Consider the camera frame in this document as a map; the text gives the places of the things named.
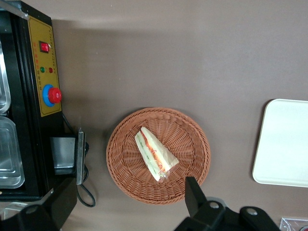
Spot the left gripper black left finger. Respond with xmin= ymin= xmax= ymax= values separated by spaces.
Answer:
xmin=42 ymin=177 xmax=77 ymax=228

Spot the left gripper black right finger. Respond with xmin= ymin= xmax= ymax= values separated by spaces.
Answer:
xmin=184 ymin=176 xmax=226 ymax=221

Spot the triangular white bread sandwich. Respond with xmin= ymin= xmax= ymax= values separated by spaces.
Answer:
xmin=134 ymin=126 xmax=180 ymax=182

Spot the steel food tray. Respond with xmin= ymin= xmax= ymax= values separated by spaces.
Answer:
xmin=0 ymin=115 xmax=26 ymax=190
xmin=0 ymin=40 xmax=12 ymax=115

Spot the round brown wicker basket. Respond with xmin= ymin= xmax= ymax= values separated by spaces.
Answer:
xmin=106 ymin=107 xmax=211 ymax=205

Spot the cream rectangular plastic tray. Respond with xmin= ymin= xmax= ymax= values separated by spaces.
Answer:
xmin=252 ymin=98 xmax=308 ymax=188

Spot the black sealing machine yellow panel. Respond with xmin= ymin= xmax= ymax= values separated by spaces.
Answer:
xmin=0 ymin=0 xmax=90 ymax=203

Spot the clear acrylic bottle rack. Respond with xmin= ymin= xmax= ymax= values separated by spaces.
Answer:
xmin=280 ymin=217 xmax=308 ymax=231

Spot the black machine power cable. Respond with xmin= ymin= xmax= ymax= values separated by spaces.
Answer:
xmin=61 ymin=113 xmax=96 ymax=207

